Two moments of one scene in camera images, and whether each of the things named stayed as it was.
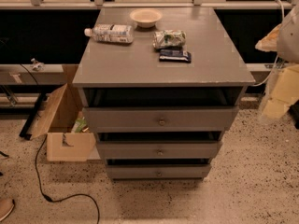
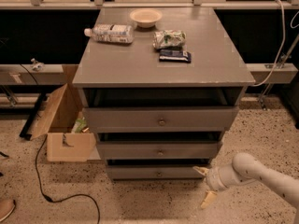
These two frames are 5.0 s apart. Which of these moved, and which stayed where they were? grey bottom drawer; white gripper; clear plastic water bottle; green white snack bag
Moved: white gripper
Stayed: green white snack bag; grey bottom drawer; clear plastic water bottle
